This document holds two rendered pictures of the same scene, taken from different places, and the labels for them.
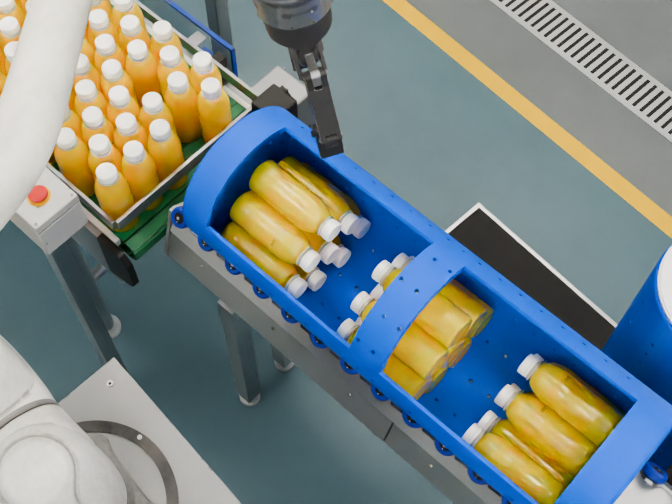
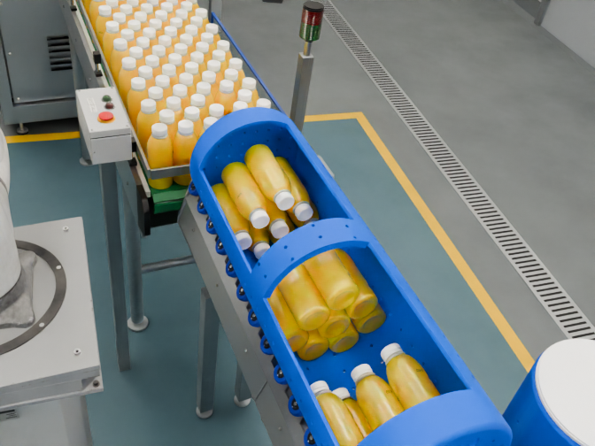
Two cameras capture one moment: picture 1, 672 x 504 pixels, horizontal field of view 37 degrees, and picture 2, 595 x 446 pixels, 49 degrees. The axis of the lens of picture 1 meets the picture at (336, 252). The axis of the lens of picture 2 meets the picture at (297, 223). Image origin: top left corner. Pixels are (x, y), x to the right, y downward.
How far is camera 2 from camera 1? 76 cm
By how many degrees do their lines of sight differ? 24
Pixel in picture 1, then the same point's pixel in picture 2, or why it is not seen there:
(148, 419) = (73, 260)
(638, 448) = (453, 420)
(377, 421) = (256, 379)
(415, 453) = (273, 415)
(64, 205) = (118, 128)
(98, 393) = (53, 231)
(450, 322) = (338, 280)
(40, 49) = not seen: outside the picture
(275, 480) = not seen: outside the picture
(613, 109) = not seen: hidden behind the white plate
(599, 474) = (405, 428)
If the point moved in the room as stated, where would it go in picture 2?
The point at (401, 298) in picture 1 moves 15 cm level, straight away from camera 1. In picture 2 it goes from (305, 237) to (347, 199)
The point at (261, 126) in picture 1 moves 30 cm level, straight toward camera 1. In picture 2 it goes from (270, 115) to (218, 188)
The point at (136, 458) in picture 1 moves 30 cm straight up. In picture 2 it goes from (45, 280) to (21, 151)
